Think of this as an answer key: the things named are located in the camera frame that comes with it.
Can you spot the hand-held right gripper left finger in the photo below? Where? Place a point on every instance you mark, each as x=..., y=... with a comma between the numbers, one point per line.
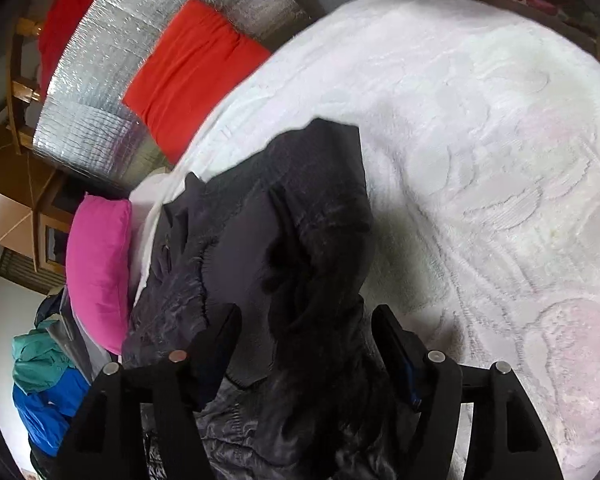
x=220, y=345

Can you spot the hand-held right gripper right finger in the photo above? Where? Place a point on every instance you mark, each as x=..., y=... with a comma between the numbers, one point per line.
x=410, y=380

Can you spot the black puffer jacket with badge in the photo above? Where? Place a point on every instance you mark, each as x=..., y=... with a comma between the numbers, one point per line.
x=305, y=210

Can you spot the pink pillow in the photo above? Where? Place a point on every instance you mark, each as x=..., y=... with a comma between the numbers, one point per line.
x=100, y=270

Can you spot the grey garment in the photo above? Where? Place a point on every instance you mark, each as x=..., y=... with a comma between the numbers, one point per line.
x=75, y=335

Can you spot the teal jacket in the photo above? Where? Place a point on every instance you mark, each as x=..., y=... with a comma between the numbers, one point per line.
x=37, y=360

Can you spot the blue jacket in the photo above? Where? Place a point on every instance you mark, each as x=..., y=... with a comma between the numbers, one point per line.
x=45, y=410

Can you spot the wooden cabinet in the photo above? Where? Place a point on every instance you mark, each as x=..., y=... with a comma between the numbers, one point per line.
x=55, y=230

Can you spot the white plush blanket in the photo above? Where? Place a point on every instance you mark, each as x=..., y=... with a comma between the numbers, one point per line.
x=480, y=160

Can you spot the red pillow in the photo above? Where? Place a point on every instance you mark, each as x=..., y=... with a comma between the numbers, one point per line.
x=190, y=70

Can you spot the silver foil insulation sheet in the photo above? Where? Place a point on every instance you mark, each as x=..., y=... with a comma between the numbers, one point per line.
x=105, y=75

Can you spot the wooden stair railing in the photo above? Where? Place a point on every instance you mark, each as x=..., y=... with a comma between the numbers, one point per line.
x=17, y=85

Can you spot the red cloth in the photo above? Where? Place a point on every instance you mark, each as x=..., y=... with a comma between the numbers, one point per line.
x=70, y=10

